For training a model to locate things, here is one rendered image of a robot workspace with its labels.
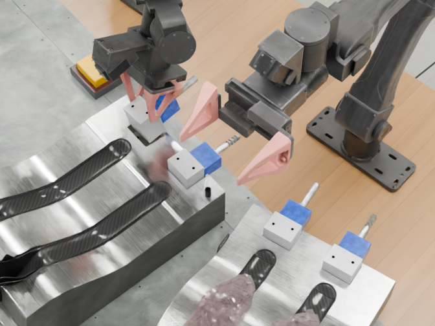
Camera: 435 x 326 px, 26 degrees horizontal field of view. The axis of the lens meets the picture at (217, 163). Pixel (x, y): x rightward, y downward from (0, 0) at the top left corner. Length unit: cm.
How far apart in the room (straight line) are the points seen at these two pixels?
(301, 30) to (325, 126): 54
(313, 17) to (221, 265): 47
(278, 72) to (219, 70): 64
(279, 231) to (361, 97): 26
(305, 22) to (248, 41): 65
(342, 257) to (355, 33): 38
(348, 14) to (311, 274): 43
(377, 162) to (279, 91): 51
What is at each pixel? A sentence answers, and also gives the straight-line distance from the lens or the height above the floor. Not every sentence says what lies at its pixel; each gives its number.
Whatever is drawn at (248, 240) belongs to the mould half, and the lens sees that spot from 151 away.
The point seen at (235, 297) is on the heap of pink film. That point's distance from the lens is 141.
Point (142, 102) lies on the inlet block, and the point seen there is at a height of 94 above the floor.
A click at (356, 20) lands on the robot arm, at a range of 129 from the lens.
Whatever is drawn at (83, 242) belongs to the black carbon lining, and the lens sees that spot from 148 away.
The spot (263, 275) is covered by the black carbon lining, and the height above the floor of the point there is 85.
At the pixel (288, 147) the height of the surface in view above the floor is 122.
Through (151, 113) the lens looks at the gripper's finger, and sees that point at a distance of 151.
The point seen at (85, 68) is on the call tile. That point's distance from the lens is 175.
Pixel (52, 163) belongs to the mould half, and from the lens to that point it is 157.
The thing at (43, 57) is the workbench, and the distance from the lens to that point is 182.
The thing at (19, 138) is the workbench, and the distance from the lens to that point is 172.
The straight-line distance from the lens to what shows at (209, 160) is 153.
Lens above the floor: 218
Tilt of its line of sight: 56 degrees down
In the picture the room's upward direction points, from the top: straight up
